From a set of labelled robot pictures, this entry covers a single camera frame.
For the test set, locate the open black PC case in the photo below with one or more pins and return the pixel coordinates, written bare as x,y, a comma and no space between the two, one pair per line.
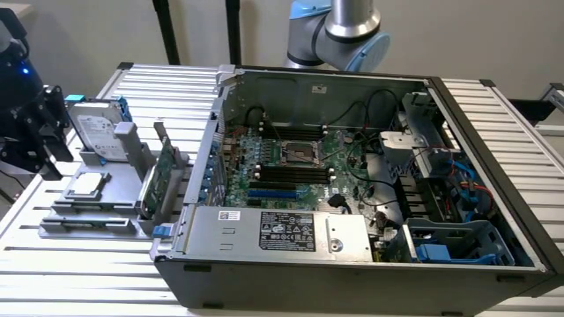
335,284

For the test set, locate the CPU socket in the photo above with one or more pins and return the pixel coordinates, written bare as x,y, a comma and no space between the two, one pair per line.
298,152

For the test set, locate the silver fan shroud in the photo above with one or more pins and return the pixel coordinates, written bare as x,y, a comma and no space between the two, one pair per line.
401,140

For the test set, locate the green RAM stick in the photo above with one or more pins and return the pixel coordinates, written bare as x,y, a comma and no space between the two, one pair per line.
93,226
95,205

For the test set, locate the green graphics card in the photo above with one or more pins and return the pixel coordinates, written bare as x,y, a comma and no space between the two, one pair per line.
159,178

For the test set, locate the grey parts rack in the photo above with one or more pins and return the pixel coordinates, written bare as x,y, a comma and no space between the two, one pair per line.
119,185

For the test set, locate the black RAM slot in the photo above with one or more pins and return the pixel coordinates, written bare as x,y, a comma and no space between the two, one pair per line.
293,130
293,126
293,181
293,171
293,176
293,138
293,167
293,134

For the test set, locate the silver hard disk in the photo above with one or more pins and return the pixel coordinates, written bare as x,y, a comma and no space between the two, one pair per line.
98,128

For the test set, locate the silver power supply unit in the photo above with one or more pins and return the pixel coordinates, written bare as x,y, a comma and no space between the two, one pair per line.
247,231

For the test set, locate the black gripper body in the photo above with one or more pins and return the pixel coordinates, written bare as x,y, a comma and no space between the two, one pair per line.
18,79

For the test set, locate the green motherboard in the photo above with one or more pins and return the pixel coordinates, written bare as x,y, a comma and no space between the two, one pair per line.
343,165

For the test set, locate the aluminium side table frame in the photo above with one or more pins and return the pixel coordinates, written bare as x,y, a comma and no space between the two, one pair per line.
553,109

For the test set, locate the black stand pole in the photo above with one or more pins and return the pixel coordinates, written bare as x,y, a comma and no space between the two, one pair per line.
234,29
167,29

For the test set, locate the white case sticker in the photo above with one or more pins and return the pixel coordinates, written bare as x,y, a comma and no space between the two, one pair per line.
318,88

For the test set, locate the blue case latch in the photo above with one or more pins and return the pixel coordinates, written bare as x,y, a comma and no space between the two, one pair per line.
162,231

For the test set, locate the blue-grey plastic disk bay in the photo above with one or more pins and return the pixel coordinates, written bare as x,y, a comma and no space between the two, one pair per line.
481,237

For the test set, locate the black table corner cap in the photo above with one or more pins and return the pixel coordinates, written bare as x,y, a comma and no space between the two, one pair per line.
126,65
487,83

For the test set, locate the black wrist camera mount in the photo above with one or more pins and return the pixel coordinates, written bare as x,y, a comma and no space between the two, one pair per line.
15,23

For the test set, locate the blue expansion slot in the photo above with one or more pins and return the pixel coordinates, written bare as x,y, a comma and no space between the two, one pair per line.
274,191
270,197

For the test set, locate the CPU chip with silver lid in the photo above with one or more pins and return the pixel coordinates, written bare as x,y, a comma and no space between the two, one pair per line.
89,183

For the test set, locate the grey metal disk bay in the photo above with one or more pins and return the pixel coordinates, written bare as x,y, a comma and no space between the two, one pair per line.
423,112

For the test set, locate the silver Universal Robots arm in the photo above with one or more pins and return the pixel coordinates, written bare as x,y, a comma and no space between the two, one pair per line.
353,20

